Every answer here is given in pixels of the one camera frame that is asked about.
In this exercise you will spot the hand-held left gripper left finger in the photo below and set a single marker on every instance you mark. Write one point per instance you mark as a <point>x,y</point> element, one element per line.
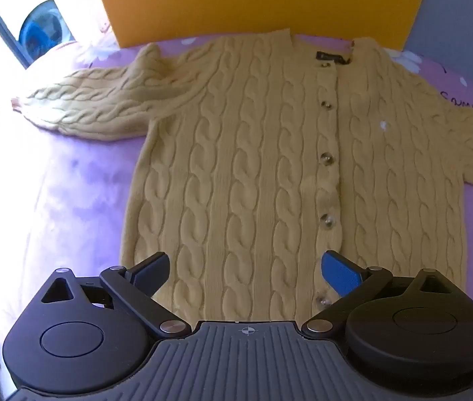
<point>149,272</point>

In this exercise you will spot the orange board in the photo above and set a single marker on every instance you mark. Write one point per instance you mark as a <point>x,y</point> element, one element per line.
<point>261,0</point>

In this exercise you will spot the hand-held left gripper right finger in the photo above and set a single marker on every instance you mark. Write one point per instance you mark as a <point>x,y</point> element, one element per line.
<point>341,273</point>

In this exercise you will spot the purple printed bed sheet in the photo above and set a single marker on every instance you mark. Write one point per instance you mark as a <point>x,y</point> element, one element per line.
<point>73,200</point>

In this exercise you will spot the white washing machine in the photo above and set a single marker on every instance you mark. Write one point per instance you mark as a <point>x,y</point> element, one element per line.
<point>40,21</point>

